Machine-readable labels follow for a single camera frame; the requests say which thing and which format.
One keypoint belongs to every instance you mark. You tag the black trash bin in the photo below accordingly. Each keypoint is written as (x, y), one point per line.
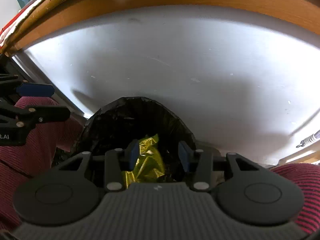
(130, 119)

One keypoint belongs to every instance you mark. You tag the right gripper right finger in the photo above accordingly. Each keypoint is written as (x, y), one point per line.
(197, 166)

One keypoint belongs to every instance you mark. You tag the gold foil wrapper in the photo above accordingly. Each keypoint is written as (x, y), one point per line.
(149, 166)

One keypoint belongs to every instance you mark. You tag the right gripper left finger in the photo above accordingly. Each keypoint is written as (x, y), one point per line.
(118, 160)

